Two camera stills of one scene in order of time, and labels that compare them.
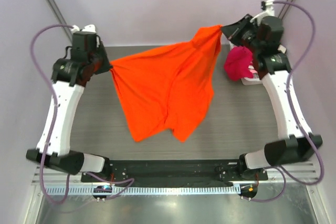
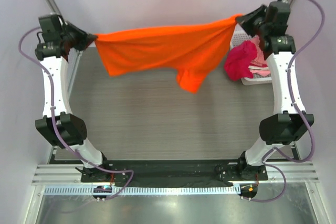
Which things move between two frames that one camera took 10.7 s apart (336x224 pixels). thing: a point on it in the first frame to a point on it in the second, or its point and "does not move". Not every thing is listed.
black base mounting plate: (142, 172) does not move
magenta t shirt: (238, 63) does not move
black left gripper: (102, 60) to (77, 37)
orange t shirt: (169, 88) to (191, 48)
